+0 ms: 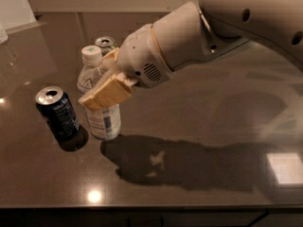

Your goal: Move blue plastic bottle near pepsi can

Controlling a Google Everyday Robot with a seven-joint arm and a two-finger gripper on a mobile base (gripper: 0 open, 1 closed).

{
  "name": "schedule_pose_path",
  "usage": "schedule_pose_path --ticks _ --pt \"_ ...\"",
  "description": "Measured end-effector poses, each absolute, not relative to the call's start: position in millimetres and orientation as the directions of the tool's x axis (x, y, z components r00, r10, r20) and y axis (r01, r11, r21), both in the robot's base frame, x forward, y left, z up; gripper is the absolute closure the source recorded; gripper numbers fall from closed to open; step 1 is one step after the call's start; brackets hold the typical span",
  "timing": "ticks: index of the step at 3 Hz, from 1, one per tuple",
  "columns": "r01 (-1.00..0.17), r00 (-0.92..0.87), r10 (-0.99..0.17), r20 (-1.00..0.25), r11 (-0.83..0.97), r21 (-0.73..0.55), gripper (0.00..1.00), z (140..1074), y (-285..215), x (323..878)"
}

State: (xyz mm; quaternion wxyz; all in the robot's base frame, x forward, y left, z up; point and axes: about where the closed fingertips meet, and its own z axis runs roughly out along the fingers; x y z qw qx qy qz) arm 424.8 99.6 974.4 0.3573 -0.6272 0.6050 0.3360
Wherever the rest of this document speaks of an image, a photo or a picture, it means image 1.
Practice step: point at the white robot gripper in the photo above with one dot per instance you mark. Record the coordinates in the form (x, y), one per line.
(141, 57)

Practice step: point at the clear plastic water bottle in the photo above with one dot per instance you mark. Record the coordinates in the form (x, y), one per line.
(103, 124)

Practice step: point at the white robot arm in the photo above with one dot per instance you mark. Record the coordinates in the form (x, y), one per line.
(197, 32)

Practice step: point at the green white 7up can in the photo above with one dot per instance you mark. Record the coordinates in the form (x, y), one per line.
(106, 44)

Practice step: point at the dark blue pepsi can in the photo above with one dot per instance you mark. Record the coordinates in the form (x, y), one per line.
(55, 107)

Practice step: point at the clear container at left edge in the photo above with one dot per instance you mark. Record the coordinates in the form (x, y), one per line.
(4, 37)

